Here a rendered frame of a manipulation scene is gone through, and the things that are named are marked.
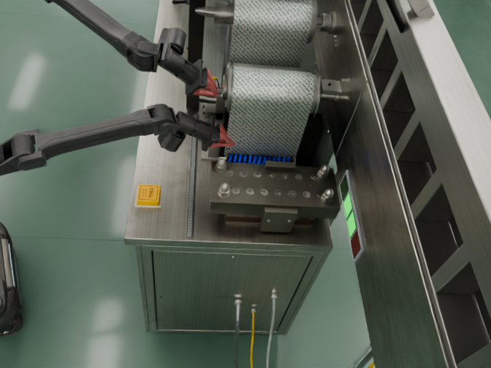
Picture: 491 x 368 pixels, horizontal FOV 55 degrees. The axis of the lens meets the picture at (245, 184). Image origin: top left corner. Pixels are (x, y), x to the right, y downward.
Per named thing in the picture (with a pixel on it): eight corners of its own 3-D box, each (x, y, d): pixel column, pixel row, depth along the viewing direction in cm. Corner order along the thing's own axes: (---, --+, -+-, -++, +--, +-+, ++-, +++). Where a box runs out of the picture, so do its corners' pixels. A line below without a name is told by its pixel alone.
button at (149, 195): (139, 188, 156) (138, 183, 154) (160, 189, 156) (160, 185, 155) (136, 205, 151) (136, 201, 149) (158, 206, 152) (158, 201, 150)
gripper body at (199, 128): (206, 152, 145) (185, 144, 141) (207, 128, 151) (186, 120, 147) (217, 141, 140) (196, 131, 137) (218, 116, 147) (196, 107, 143)
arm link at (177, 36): (136, 69, 132) (136, 50, 124) (143, 38, 136) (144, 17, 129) (178, 78, 133) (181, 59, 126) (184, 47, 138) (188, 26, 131)
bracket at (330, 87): (319, 82, 142) (321, 77, 140) (337, 84, 142) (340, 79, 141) (321, 93, 139) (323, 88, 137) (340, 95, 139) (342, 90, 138)
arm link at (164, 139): (164, 123, 132) (155, 104, 136) (146, 152, 138) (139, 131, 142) (199, 131, 139) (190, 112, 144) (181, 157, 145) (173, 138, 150)
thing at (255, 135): (223, 154, 154) (229, 113, 139) (294, 158, 156) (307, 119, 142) (223, 155, 153) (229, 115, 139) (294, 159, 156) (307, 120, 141)
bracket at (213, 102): (199, 150, 169) (204, 84, 145) (218, 151, 170) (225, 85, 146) (199, 161, 166) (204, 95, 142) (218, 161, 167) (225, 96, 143)
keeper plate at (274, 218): (259, 225, 151) (264, 206, 142) (289, 227, 152) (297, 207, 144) (259, 232, 150) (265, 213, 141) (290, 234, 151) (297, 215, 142)
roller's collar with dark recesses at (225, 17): (214, 15, 151) (215, -3, 146) (232, 17, 152) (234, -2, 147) (213, 27, 147) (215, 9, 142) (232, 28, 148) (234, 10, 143)
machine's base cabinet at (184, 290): (177, 20, 368) (179, -99, 300) (259, 27, 375) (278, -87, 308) (145, 340, 214) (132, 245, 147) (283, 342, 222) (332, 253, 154)
